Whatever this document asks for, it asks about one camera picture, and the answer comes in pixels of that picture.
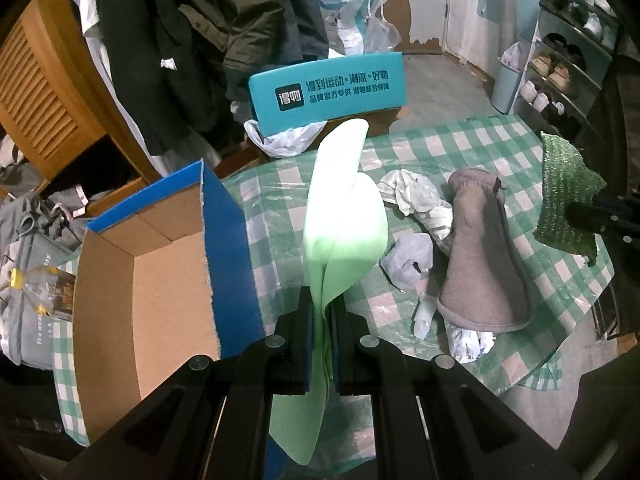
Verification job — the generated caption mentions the green knitted scrub cloth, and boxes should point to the green knitted scrub cloth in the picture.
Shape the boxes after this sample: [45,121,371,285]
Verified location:
[534,132,606,266]

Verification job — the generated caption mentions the white blue striped sock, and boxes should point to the white blue striped sock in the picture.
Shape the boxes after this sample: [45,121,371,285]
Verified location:
[412,294,496,364]

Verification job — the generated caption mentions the light grey sock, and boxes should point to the light grey sock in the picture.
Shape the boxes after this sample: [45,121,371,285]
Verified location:
[380,233,434,292]

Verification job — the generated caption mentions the white cloth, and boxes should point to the white cloth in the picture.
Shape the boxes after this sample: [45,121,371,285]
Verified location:
[378,169,454,256]

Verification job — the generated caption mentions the green white foam sheet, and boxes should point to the green white foam sheet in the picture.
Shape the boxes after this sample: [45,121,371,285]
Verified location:
[270,118,388,465]

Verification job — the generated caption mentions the blue cardboard box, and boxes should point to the blue cardboard box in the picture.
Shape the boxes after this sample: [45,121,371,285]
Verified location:
[71,158,286,480]

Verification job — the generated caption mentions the light blue trash bin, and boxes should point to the light blue trash bin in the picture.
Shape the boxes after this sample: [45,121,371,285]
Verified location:
[490,41,526,114]

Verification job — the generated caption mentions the white shoe rack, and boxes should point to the white shoe rack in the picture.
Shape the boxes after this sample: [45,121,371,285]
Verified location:
[511,0,620,138]

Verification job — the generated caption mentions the plastic bottle yellow cap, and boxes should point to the plastic bottle yellow cap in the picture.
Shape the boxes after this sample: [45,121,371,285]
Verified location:
[10,266,76,322]

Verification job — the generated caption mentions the grey clothes pile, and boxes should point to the grey clothes pile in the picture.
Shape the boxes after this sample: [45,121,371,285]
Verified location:
[1,192,87,370]

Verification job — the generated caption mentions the white plastic bag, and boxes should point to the white plastic bag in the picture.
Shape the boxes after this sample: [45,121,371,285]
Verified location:
[243,119,326,158]

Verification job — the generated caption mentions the teal shoe box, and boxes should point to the teal shoe box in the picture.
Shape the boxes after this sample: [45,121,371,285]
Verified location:
[248,52,407,136]

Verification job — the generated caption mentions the blue printed plastic bag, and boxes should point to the blue printed plastic bag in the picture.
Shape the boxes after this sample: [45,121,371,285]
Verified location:
[318,0,400,55]

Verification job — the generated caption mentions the wooden louvered wardrobe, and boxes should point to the wooden louvered wardrobe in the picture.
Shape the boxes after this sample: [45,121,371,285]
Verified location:
[1,0,160,191]

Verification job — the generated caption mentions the dark hanging jackets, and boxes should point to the dark hanging jackets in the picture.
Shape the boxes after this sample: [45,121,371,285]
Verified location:
[96,0,329,156]

